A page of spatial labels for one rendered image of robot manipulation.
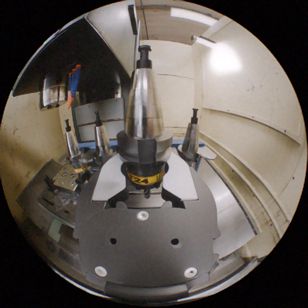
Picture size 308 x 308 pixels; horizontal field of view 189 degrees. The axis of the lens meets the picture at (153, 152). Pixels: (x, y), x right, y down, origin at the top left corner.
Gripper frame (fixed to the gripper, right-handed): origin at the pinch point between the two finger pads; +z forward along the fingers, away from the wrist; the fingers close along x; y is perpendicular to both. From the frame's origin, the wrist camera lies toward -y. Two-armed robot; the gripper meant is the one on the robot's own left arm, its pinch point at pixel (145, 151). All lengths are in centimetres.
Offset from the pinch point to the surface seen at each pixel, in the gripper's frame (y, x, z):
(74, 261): 55, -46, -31
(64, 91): -18.1, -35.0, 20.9
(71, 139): 0.1, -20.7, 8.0
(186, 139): 1.5, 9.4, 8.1
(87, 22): -26.4, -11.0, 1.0
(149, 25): -199, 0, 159
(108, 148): 3.4, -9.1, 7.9
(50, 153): 33, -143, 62
